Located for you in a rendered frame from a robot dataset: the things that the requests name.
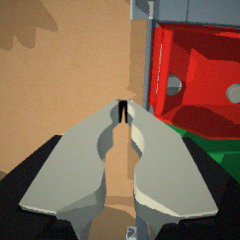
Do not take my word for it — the red bin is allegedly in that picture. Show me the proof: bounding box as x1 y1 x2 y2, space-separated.
152 23 240 140

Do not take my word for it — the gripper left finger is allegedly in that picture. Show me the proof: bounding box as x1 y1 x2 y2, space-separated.
0 99 124 240

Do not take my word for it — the green bin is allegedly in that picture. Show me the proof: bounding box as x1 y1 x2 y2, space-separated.
164 122 240 184

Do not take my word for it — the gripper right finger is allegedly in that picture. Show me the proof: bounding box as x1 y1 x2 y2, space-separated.
124 99 240 240

